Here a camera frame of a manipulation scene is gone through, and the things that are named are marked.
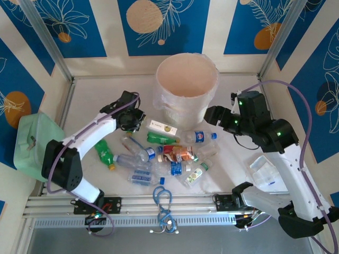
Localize mint green plastic container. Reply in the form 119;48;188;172
13;112;66;183

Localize purple cable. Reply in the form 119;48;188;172
47;92;141;238
235;80;336;254

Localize clear plastic tray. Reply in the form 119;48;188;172
248;155;289;193

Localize green soda bottle yellow cap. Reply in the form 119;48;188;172
94;139;118;171

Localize arm base wiring bundle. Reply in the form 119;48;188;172
235;208;271;232
84;211;108;226

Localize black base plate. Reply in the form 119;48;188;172
73;197;122;214
213;194;239;212

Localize long blue label bottle blue cap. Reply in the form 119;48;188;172
128;169;166;187

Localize blue label bottle white cap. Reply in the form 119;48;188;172
152;161;193;177

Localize aluminium extrusion rail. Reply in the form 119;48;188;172
22;194;313;220

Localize clear bottle red blue stripes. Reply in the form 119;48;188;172
120;134;146;157

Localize slotted grey cable duct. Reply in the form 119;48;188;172
34;214;237;229

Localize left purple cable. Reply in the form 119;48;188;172
47;92;141;238

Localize white waste bin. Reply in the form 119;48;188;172
153;52;220;132

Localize grey metal panel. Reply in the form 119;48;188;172
26;227;313;254

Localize Pepsi bottle blue label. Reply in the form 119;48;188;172
183;130;218;145

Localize purple tinted clear bottle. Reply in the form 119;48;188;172
113;153;153;170

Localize thin black cable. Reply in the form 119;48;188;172
232;133;263;151

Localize blue stethoscope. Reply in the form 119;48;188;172
149;186;180;235

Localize aluminium frame post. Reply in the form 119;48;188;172
258;0;310;81
20;0;74;81

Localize brown label bottle white cap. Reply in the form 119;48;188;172
157;152;175;164

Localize lemon label bottle green cap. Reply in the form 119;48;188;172
184;162;210;189

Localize crushed green plastic bottle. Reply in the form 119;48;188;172
146;131;181;146

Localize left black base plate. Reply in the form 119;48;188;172
73;197;122;214

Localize red orange label bottle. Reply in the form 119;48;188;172
162;144;200;162

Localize white carton box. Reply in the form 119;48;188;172
146;119;179;137

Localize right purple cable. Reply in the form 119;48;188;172
235;80;336;254

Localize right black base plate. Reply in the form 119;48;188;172
213;194;239;212

